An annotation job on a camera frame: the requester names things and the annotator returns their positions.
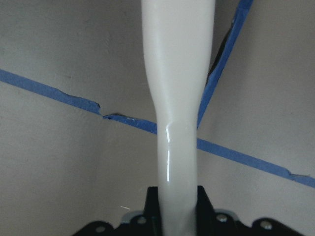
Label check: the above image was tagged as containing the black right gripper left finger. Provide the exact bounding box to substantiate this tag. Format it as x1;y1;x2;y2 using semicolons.
74;187;162;236

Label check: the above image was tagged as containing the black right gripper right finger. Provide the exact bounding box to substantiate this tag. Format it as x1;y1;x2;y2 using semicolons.
196;185;301;236

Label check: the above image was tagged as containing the white hand brush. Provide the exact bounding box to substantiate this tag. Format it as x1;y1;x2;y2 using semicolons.
141;0;216;236

